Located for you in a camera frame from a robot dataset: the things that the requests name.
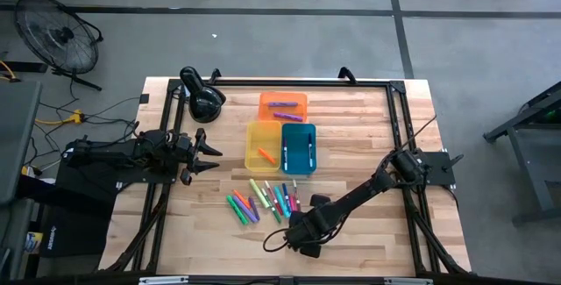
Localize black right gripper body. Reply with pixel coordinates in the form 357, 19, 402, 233
284, 194, 334, 259

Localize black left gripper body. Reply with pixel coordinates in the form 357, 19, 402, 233
174, 127, 206, 186

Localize green dry-erase marker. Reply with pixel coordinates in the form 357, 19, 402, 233
261, 187, 283, 224

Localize teal fat highlighter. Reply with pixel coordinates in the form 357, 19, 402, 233
273, 185, 292, 219

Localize orange highlighter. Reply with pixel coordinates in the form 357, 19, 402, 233
232, 189, 252, 210
257, 146, 278, 166

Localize green fat highlighter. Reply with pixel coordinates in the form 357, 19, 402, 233
225, 194, 250, 226

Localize red dry-erase marker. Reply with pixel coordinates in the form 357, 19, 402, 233
264, 180, 285, 216

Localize small dark purple marker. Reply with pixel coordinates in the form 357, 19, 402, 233
247, 196, 261, 222

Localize light green highlighter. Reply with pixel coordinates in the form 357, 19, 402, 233
248, 178, 272, 210

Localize purple fat highlighter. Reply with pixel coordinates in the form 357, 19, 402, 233
273, 111, 304, 123

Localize black desk lamp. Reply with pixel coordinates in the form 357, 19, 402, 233
179, 66, 228, 125

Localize yellow translucent plastic bin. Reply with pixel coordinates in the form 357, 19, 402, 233
244, 120, 283, 174

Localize orange plastic bin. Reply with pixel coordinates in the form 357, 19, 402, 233
257, 91, 309, 123

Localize teal plastic bin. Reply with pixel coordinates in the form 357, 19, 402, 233
280, 122, 318, 175

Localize black bag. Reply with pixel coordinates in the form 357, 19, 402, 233
39, 157, 124, 259

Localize grey desk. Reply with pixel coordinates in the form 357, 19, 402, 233
0, 79, 44, 207

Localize black floor fan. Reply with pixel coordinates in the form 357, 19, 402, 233
12, 0, 104, 92

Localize small yellow blue box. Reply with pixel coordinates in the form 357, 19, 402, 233
24, 231, 44, 254

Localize dark grey metal cart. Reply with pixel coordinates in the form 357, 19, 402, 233
481, 81, 561, 227

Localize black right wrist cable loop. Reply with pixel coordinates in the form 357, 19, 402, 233
262, 226, 308, 253

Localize silver metal bracket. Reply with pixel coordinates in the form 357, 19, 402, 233
138, 275, 190, 285
383, 277, 435, 285

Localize yellow extension cord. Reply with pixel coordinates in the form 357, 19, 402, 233
33, 108, 85, 126

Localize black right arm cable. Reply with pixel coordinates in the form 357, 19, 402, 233
385, 115, 438, 163

